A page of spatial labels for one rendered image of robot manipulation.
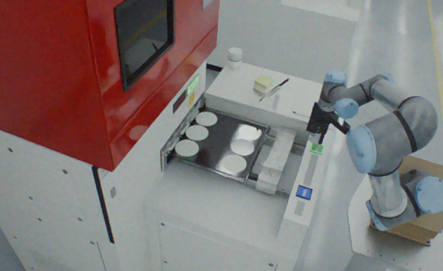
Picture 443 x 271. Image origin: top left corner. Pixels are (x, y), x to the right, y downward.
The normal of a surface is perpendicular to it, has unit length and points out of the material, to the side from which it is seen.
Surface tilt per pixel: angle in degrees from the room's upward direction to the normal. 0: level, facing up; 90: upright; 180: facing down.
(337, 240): 0
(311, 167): 0
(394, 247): 0
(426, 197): 44
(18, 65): 90
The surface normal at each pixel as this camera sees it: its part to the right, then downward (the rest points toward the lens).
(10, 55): -0.36, 0.61
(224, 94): 0.07, -0.74
